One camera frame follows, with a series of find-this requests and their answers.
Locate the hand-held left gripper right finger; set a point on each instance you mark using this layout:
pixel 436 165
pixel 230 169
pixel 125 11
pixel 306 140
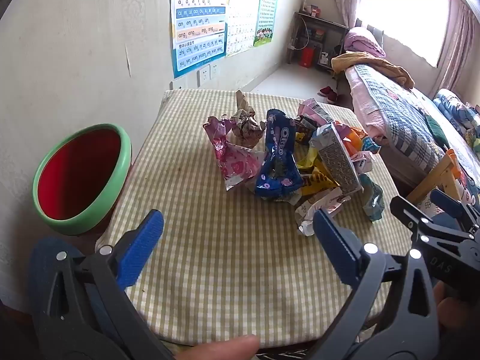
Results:
pixel 333 247

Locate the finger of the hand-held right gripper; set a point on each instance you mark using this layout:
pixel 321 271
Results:
pixel 448 202
pixel 407 212

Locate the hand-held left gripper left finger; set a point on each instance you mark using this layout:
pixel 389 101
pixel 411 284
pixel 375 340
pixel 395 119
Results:
pixel 142 247

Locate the teal plastic wrapper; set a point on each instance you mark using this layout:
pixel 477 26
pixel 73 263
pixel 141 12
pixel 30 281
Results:
pixel 373 198

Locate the white pink carton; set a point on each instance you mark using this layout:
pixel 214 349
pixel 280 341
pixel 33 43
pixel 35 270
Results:
pixel 318 208

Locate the white wrapper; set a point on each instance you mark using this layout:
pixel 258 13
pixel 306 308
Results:
pixel 363 161

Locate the yellow black wrapper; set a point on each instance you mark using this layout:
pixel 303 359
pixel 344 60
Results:
pixel 318 182

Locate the grey drink carton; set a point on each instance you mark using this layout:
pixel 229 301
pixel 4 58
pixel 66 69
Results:
pixel 337 161

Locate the orange blue snack bag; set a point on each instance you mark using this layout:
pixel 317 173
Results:
pixel 354 138

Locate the green rimmed red trash bin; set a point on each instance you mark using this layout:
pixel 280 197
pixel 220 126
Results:
pixel 75 180

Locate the blue cookie wrapper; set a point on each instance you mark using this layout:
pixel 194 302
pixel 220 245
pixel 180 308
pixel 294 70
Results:
pixel 279 146

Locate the dark small wrapper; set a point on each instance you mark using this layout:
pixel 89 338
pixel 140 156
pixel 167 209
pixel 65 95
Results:
pixel 303 129

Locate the pink heart print wrapper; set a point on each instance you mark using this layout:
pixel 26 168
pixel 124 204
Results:
pixel 232 161

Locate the pale pink plastic wrapper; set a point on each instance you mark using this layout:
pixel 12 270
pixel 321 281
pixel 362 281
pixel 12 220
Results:
pixel 313 108

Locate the foil wrapper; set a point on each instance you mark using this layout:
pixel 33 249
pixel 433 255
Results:
pixel 245 123

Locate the person's right hand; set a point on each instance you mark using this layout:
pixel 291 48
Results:
pixel 459 313

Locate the person's left hand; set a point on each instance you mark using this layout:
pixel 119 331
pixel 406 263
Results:
pixel 221 348

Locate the wooden chair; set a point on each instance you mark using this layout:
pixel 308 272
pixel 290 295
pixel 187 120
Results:
pixel 431 174

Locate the green cloth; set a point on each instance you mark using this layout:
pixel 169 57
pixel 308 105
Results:
pixel 437 129

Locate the checked green white tablecloth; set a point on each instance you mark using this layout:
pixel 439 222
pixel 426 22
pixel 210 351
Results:
pixel 225 270

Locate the bed with checkered quilt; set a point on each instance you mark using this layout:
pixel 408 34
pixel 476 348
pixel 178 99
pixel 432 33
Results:
pixel 405 120

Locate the blue folded clothing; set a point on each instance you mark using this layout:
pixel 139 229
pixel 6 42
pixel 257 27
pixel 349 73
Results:
pixel 453 107

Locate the pink bed sheet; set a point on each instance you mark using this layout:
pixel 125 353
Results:
pixel 362 108

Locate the red shoe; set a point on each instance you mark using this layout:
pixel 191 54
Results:
pixel 326 92
pixel 332 98

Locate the yellow blanket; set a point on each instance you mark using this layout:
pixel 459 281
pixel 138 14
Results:
pixel 375 65

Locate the pink folded blanket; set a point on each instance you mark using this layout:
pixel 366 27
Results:
pixel 363 43

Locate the red bag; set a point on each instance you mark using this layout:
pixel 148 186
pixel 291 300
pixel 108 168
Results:
pixel 307 57

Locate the bright window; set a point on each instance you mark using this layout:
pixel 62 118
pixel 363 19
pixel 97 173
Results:
pixel 405 15

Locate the metal storage shelf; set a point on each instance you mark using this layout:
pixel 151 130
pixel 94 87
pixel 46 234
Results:
pixel 300 18

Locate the white wall socket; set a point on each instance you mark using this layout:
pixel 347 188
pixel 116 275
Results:
pixel 203 78
pixel 214 71

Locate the blue letter wall poster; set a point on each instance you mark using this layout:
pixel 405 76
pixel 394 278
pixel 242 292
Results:
pixel 198 26

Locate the white chart wall poster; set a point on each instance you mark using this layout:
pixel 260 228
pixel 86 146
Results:
pixel 242 26

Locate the green chart wall poster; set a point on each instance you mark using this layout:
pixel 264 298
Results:
pixel 266 7

